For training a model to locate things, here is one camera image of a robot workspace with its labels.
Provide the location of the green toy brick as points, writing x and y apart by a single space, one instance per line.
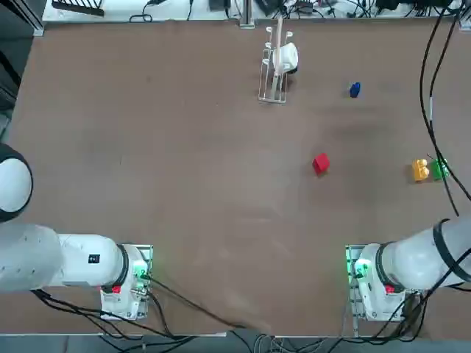
437 170

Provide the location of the black ribbed power supply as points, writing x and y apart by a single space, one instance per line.
77 5

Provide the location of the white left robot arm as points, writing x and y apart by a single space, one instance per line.
73 261

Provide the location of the aluminium frame corner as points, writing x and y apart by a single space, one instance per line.
39 28
465 23

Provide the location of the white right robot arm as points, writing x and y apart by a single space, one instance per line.
412 257

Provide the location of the yellow toy brick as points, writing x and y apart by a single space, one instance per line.
419 171

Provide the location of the blue wooden cube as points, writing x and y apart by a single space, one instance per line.
355 89

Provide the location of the red wooden cube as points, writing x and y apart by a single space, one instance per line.
321 163

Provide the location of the aluminium camera post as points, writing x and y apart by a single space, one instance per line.
246 14

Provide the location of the white cup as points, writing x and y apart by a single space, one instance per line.
289 55

